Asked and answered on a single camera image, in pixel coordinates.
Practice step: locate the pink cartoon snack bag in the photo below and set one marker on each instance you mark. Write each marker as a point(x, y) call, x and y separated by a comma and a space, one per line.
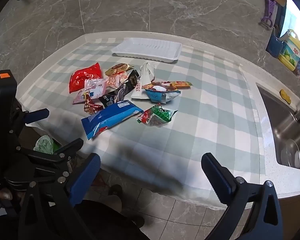
point(95, 87)

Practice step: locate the green red snack packet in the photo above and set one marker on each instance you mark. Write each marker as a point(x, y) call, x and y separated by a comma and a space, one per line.
point(156, 116)

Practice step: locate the large blue snack bag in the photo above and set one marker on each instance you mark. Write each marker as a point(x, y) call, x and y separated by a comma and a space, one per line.
point(109, 117)

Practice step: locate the dark red foil snack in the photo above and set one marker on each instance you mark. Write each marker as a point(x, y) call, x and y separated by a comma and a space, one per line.
point(90, 107)

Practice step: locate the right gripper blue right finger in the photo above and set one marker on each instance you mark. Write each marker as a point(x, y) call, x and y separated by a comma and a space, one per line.
point(220, 178)

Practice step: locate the black snack bag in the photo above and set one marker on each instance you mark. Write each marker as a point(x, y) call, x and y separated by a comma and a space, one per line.
point(119, 94)

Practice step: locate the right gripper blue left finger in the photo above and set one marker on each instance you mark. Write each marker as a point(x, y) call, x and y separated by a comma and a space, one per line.
point(82, 177)

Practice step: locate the red snack bag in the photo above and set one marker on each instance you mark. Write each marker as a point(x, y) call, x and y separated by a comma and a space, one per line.
point(77, 79)

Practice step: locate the green plastic bag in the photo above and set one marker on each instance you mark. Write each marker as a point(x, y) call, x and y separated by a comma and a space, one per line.
point(46, 144)

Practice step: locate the stainless steel sink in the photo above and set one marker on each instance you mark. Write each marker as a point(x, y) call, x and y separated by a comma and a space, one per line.
point(285, 129)

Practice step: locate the white long snack pouch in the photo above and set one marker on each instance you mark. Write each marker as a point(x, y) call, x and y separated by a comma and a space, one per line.
point(146, 76)

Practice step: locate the blue cartoon face snack bag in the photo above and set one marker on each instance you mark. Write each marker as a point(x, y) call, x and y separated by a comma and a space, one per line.
point(161, 94)

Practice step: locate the yellow sponge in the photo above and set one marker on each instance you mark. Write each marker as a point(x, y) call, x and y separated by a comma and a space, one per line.
point(285, 96)

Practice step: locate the white plastic tray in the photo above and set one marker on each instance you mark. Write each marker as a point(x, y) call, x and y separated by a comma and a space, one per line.
point(149, 49)

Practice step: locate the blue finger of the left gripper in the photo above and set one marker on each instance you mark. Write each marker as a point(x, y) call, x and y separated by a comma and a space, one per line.
point(31, 117)

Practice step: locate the pink transparent candy packet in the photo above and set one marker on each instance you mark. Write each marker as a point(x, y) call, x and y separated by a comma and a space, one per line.
point(80, 97)

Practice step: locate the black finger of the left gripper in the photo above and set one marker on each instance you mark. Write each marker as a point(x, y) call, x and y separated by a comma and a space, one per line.
point(71, 148)

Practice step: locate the orange snack bar packet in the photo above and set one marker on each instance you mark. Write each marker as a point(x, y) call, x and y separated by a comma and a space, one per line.
point(175, 84)

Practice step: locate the gold brown snack packet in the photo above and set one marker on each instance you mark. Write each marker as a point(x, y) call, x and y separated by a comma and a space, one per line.
point(118, 68)

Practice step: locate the green white checkered tablecloth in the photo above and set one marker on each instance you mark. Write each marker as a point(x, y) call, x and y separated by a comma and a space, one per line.
point(162, 145)

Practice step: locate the purple handled peeler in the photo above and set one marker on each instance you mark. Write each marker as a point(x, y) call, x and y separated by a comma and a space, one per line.
point(267, 20)

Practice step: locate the red white lollipop pack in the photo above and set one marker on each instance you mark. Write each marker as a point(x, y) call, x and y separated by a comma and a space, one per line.
point(116, 80)

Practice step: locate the blue container on counter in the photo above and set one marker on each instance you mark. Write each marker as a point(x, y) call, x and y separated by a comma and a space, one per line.
point(274, 46)

